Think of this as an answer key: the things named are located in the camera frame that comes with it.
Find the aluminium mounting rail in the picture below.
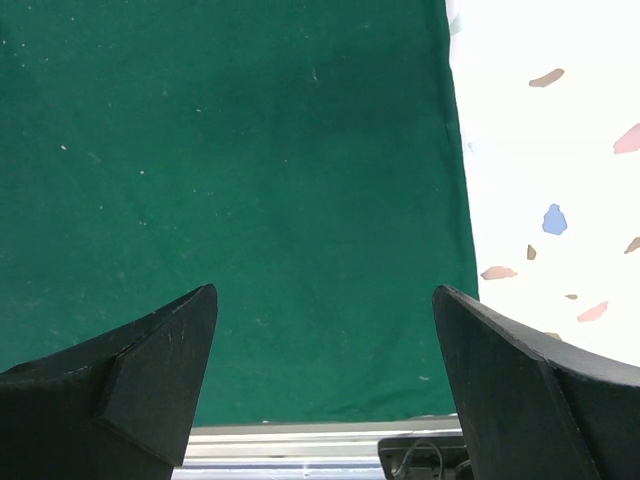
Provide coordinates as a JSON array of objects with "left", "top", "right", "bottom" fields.
[{"left": 173, "top": 415, "right": 473, "bottom": 479}]

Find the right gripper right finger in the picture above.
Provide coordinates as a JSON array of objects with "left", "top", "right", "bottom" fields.
[{"left": 432, "top": 286, "right": 639, "bottom": 480}]

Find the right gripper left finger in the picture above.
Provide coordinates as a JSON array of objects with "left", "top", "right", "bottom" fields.
[{"left": 1, "top": 284, "right": 217, "bottom": 479}]

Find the green surgical cloth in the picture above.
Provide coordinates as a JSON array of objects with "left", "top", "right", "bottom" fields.
[{"left": 1, "top": 1, "right": 477, "bottom": 425}]

